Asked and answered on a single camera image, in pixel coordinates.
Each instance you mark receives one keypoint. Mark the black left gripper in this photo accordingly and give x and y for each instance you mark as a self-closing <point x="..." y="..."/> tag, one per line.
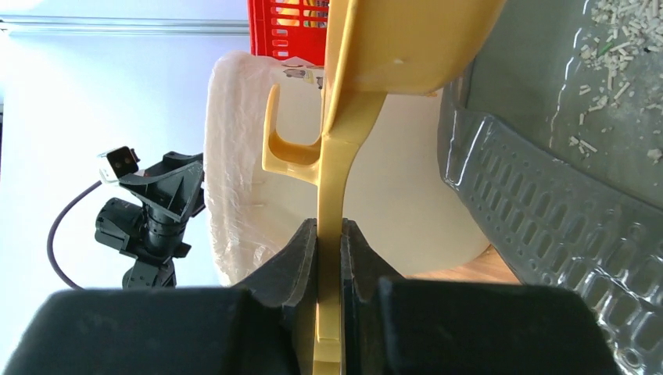
<point x="173" y="186"/>

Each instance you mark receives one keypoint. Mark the red shopping basket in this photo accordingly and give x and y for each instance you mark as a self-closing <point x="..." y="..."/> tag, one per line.
<point x="288" y="29"/>

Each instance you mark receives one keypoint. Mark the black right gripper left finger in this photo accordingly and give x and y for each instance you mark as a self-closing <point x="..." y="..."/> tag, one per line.
<point x="262" y="325"/>

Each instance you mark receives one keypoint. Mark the grey litter box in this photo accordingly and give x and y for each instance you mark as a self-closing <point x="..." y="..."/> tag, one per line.
<point x="553" y="141"/>

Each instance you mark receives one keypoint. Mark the yellow litter scoop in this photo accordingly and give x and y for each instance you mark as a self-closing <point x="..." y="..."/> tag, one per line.
<point x="373" y="49"/>

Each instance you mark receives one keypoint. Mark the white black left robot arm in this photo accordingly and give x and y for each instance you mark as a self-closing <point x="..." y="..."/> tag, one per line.
<point x="150" y="232"/>

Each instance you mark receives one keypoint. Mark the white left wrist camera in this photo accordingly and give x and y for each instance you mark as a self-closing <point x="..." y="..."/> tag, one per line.
<point x="117" y="163"/>

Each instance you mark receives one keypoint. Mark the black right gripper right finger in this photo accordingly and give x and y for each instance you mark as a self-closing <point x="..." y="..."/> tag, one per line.
<point x="396" y="325"/>

